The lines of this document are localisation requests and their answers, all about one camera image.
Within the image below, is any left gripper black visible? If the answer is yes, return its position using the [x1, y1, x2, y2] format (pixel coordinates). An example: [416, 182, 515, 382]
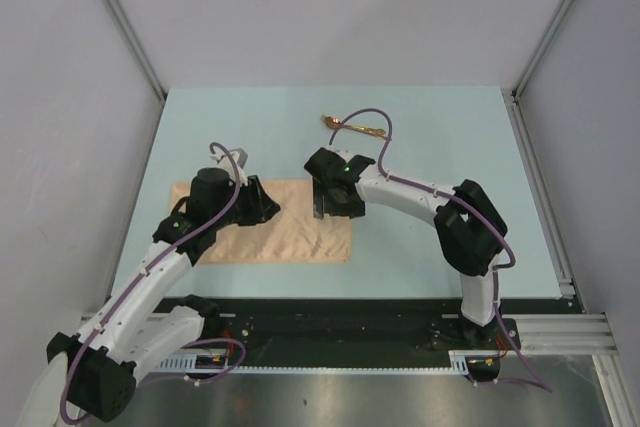
[211, 175, 280, 230]

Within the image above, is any peach satin napkin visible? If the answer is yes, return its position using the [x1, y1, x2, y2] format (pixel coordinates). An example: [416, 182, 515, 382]
[198, 179, 352, 265]

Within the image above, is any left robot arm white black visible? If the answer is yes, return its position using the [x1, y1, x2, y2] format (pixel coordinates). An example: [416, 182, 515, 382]
[47, 167, 281, 425]

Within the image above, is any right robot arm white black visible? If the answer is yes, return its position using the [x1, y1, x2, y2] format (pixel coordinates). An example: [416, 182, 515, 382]
[304, 147, 508, 349]

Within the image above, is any copper spoon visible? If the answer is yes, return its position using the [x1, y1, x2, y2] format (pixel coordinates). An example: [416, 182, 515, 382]
[321, 116, 349, 131]

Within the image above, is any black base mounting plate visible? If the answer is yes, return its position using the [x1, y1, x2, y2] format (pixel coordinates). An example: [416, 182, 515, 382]
[164, 296, 584, 363]

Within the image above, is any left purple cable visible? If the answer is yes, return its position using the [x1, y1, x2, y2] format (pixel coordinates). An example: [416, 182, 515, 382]
[58, 141, 248, 427]

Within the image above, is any aluminium frame rail right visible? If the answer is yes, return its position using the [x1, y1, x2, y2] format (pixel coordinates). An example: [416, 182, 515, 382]
[502, 89, 578, 299]

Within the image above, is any aluminium cross rail front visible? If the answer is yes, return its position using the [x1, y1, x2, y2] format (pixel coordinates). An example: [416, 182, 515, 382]
[79, 312, 620, 352]

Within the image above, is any aluminium frame post left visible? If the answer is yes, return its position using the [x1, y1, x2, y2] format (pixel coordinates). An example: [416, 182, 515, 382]
[101, 0, 168, 106]

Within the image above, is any aluminium frame post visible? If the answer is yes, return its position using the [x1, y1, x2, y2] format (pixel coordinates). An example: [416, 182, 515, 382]
[511, 0, 577, 100]
[101, 0, 168, 106]

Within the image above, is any aluminium frame post right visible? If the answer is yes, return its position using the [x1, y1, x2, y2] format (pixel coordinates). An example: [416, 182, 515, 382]
[511, 0, 577, 100]

